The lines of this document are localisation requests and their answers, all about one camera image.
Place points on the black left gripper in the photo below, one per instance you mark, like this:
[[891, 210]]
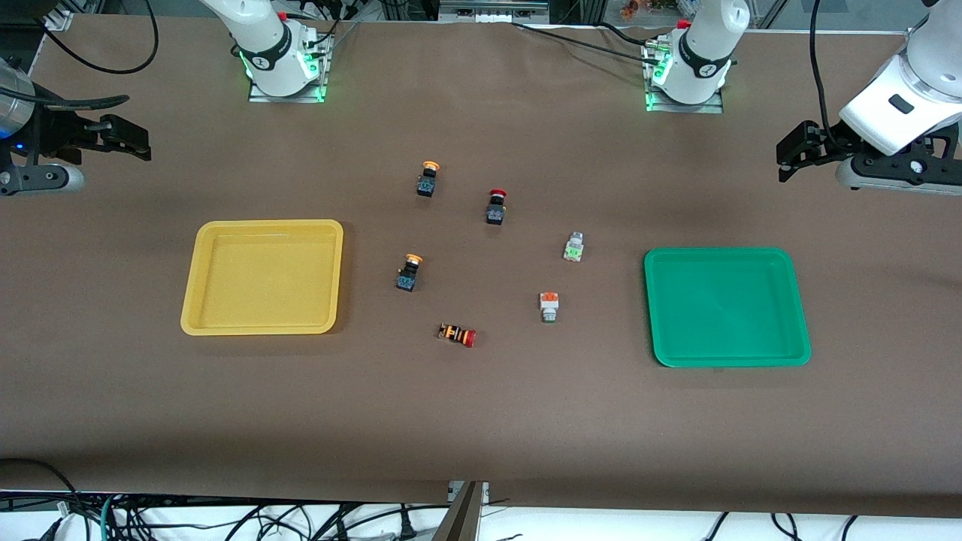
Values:
[[833, 142]]

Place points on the brown table cover mat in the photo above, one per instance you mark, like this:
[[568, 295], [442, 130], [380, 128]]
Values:
[[481, 421]]

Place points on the green plastic tray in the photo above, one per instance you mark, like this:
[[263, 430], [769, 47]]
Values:
[[725, 308]]

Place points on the white green push button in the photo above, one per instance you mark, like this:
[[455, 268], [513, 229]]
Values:
[[574, 248]]

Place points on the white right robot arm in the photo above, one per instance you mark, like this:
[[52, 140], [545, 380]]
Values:
[[270, 45]]

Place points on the metal table support beam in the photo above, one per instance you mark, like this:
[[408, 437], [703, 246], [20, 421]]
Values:
[[466, 518]]

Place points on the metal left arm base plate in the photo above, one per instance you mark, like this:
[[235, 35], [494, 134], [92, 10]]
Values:
[[652, 90]]

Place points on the yellow cap push button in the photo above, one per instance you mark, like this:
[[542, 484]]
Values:
[[408, 276], [427, 184]]

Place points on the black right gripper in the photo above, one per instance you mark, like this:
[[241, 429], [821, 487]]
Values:
[[54, 129]]

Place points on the red mushroom button black base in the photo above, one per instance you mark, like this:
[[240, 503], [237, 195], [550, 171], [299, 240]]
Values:
[[496, 210]]

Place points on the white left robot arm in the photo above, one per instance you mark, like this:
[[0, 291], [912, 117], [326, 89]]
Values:
[[924, 83]]

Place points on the metal corner bracket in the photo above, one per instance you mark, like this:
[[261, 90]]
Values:
[[58, 20]]

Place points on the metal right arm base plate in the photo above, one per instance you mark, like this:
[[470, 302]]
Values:
[[325, 68]]

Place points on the yellow plastic tray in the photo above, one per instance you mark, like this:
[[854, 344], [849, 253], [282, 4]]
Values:
[[319, 240]]

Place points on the red mushroom button orange body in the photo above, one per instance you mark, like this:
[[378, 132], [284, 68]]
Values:
[[458, 335]]

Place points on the aluminium frame extrusion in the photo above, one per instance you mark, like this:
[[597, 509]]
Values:
[[488, 11]]

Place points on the white orange-green push button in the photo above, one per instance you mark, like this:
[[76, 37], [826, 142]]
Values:
[[549, 306]]

